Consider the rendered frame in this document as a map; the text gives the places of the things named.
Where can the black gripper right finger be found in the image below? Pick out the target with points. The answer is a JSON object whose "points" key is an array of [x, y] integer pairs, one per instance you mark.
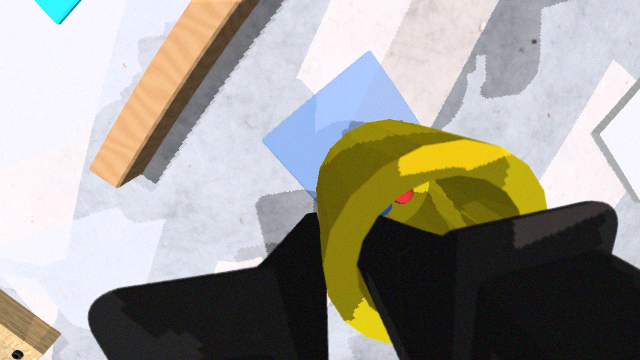
{"points": [[424, 285]]}

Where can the red ball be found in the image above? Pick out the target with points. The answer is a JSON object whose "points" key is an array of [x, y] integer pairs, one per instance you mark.
{"points": [[404, 198]]}

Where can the blue marble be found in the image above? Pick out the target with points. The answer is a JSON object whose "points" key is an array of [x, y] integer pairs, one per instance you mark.
{"points": [[387, 210]]}

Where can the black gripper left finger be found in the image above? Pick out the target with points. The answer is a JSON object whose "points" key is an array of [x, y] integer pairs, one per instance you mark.
{"points": [[278, 308]]}

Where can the light wooden bar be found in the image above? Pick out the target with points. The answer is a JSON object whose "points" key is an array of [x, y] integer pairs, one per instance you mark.
{"points": [[196, 41]]}

